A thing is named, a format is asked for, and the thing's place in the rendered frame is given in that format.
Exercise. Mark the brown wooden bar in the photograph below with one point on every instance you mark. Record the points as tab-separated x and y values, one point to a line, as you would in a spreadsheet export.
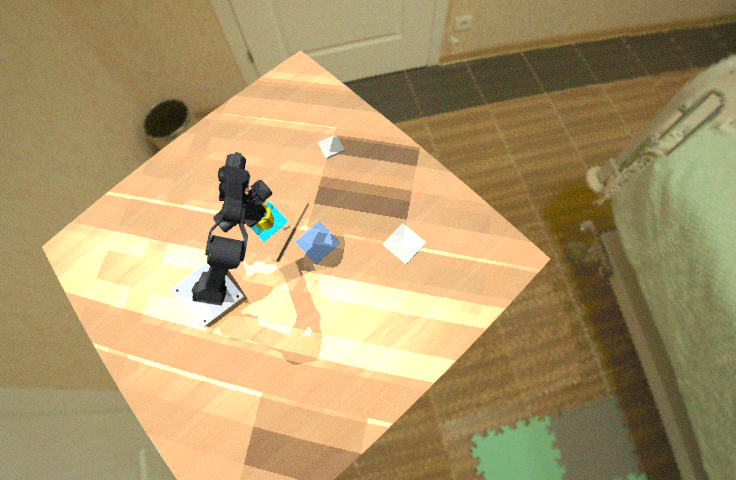
290	231

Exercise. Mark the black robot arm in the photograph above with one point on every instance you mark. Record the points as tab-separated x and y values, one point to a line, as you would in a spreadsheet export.
226	253

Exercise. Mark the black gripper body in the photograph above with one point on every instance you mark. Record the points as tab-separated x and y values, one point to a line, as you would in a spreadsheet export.
259	191

